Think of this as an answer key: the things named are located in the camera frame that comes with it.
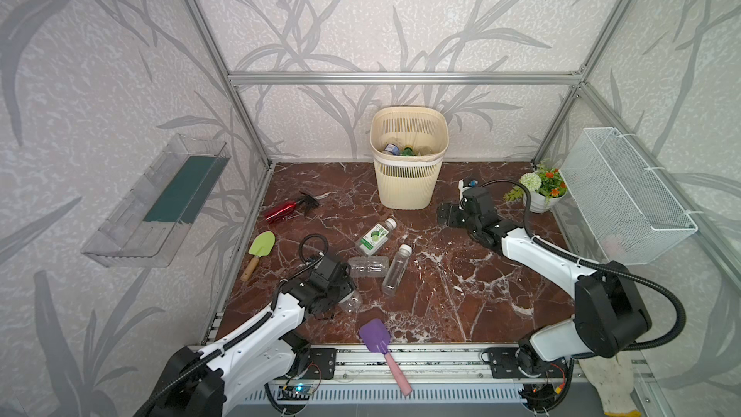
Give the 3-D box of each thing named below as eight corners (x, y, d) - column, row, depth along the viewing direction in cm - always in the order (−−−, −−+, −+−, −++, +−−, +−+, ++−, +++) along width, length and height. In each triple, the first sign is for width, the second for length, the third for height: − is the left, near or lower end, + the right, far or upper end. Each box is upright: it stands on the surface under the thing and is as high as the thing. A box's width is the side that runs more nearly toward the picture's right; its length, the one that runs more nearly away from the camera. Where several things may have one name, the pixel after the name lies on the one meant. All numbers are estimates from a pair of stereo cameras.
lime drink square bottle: (357, 248, 97) (356, 242, 94) (386, 220, 105) (386, 214, 101) (369, 259, 95) (368, 253, 91) (399, 230, 102) (399, 223, 99)
